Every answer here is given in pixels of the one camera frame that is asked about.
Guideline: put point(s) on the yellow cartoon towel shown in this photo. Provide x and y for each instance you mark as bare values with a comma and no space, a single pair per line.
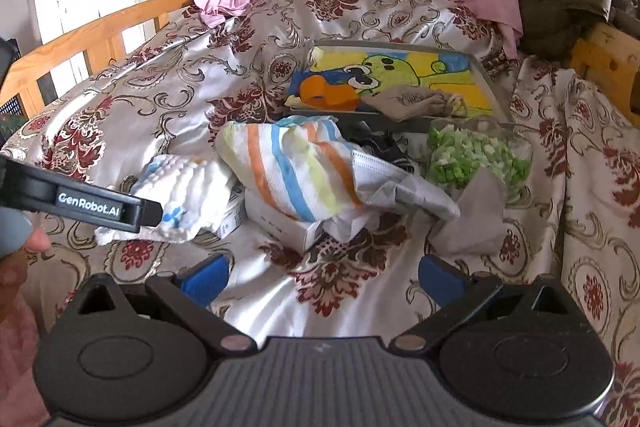
400,67

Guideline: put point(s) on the wooden bed rail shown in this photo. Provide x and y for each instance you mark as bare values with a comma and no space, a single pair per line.
75,39

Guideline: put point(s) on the black striped sock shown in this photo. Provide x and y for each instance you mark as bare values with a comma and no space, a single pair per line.
400,162

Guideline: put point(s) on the beige patterned cloth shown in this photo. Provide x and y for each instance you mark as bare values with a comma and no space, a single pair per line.
400,102

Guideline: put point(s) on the striped towel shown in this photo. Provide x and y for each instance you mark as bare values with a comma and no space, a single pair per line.
285,167

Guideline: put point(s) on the orange cloth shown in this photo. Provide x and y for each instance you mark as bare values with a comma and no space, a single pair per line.
325,92

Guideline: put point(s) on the pale wooden bed frame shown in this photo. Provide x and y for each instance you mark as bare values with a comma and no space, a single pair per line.
610,52

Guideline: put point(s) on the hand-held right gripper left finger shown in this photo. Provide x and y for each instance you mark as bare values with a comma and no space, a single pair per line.
205,281

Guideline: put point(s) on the grey metal tray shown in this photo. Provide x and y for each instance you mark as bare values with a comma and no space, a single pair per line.
495,97

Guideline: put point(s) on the person's left hand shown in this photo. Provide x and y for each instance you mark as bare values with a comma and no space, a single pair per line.
20,234

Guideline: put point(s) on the floral satin blanket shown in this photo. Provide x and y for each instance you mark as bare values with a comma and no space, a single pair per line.
150,57

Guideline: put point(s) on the white blue-dotted cloth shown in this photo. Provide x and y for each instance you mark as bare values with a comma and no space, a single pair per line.
185,192

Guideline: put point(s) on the white tissue packet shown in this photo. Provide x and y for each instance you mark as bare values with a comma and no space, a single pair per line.
272,217

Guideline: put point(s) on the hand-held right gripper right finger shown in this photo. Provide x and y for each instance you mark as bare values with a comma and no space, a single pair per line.
440,279

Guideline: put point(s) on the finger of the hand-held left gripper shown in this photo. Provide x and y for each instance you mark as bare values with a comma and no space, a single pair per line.
145,213

